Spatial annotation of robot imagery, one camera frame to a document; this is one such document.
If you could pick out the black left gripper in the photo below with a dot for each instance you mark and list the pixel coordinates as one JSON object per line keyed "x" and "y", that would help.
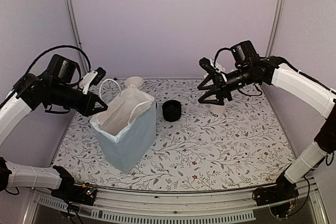
{"x": 87, "y": 109}

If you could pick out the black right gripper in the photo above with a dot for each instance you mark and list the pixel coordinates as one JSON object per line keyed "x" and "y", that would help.
{"x": 221, "y": 91}

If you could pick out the white paper bag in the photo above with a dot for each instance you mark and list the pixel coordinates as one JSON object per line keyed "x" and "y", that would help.
{"x": 126, "y": 130}

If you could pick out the stack of black lids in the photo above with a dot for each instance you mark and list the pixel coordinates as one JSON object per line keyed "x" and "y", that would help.
{"x": 172, "y": 110}

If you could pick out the stack of paper cups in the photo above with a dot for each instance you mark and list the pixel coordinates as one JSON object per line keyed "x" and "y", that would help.
{"x": 138, "y": 82}

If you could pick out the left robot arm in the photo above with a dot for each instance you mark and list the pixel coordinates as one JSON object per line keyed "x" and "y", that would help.
{"x": 54, "y": 86}

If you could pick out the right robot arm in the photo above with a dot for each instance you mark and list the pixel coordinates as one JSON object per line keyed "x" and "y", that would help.
{"x": 240, "y": 65}

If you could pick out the white cup holding straws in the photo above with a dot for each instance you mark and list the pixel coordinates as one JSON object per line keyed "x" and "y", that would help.
{"x": 217, "y": 110}

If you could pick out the floral tablecloth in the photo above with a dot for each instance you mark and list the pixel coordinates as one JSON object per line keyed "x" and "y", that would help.
{"x": 242, "y": 148}

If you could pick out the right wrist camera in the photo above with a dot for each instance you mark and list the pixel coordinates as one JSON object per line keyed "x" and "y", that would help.
{"x": 213, "y": 69}

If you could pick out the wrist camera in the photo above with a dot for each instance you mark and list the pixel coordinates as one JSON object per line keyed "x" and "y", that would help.
{"x": 213, "y": 69}
{"x": 91, "y": 78}

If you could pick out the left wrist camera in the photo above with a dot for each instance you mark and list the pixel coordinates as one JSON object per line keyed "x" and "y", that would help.
{"x": 91, "y": 78}

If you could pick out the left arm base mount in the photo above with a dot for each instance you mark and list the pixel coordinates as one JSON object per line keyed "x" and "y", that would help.
{"x": 74, "y": 192}

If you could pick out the front aluminium rail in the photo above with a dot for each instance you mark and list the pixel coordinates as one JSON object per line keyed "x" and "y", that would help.
{"x": 114, "y": 205}

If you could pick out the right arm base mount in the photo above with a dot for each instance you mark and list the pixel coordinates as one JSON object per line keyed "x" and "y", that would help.
{"x": 281, "y": 191}

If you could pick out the right aluminium frame post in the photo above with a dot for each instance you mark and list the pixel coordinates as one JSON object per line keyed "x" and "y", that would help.
{"x": 275, "y": 26}

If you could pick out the aluminium frame post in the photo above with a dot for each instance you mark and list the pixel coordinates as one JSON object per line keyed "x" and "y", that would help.
{"x": 275, "y": 26}
{"x": 73, "y": 24}

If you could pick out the left aluminium frame post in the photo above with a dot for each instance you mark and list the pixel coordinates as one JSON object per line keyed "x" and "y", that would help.
{"x": 73, "y": 24}

